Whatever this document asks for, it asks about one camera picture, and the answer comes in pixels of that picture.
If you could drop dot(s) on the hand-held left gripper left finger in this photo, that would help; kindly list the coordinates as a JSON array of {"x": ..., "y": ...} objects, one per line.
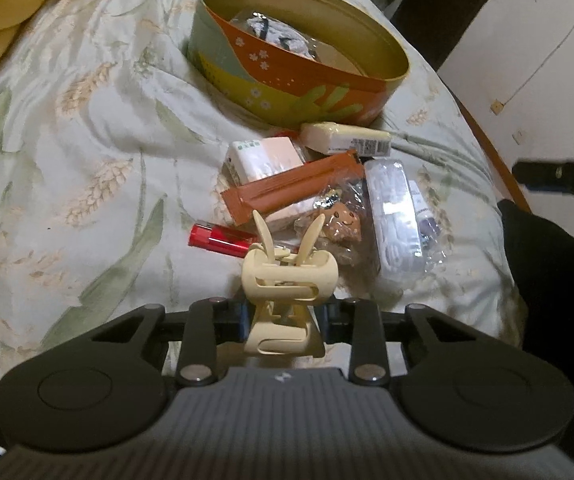
[{"x": 245, "y": 316}]

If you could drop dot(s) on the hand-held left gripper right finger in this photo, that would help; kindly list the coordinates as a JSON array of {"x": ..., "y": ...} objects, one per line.
[{"x": 328, "y": 321}]

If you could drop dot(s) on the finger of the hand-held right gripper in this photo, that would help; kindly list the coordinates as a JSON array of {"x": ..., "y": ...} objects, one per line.
[{"x": 557, "y": 176}]

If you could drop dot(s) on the cream hair claw clip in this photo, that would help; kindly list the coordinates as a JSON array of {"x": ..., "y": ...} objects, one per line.
[{"x": 279, "y": 285}]

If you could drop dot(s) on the pink and white tissue pack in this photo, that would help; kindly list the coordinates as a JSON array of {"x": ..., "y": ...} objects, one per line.
[{"x": 267, "y": 160}]

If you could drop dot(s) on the round floral tin container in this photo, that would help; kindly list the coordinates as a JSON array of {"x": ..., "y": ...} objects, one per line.
[{"x": 287, "y": 87}]

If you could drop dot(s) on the wooden baseboard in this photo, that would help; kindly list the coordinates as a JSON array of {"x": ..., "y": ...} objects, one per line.
[{"x": 487, "y": 145}]

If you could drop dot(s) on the red lighter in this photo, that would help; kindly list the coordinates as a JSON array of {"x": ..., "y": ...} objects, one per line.
[{"x": 217, "y": 240}]

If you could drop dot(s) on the clear bag with toy figure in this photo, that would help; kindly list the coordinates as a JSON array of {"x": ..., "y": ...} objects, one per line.
[{"x": 347, "y": 220}]

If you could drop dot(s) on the dark cloth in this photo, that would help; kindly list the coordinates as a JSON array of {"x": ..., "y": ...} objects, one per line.
[{"x": 552, "y": 280}]

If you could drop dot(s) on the white plastic packet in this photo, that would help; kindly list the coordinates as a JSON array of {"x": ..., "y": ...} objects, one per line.
[{"x": 392, "y": 210}]

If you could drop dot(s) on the orange snack bar wrapper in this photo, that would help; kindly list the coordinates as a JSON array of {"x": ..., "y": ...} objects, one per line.
[{"x": 287, "y": 185}]

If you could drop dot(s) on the cream wrapped bar packet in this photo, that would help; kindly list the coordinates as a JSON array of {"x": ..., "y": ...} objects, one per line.
[{"x": 342, "y": 137}]

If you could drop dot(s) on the clear bag with dark item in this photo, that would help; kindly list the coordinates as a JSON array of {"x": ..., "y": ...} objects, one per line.
[{"x": 277, "y": 32}]

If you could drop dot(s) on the yellow blanket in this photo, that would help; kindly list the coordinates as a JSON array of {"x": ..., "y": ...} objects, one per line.
[{"x": 2, "y": 5}]

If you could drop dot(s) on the wall socket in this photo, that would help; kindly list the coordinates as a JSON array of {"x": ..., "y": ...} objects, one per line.
[
  {"x": 496, "y": 107},
  {"x": 517, "y": 136}
]

